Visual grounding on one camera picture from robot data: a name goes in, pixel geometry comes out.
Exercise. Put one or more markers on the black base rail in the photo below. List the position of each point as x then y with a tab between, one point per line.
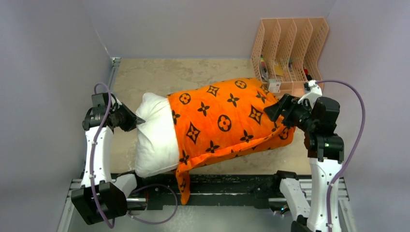
259	191

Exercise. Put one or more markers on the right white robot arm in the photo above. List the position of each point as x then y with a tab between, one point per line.
325	150

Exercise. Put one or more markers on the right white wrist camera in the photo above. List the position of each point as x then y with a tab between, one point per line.
312	92

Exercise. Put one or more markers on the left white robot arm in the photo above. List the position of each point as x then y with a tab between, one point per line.
99	197

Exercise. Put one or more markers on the orange patterned pillowcase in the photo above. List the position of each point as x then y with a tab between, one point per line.
223	121

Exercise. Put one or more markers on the small white red box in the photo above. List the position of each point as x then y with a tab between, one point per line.
274	85

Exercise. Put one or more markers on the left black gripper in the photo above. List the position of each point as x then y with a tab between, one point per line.
132	121

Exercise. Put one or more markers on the white pillow insert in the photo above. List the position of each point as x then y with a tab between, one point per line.
156	147

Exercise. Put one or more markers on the aluminium frame rail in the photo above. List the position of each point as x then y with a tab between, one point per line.
102	199

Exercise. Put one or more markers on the pink mesh file organizer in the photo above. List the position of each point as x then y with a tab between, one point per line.
289	49

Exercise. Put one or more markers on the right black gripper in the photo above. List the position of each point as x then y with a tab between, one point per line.
287	102

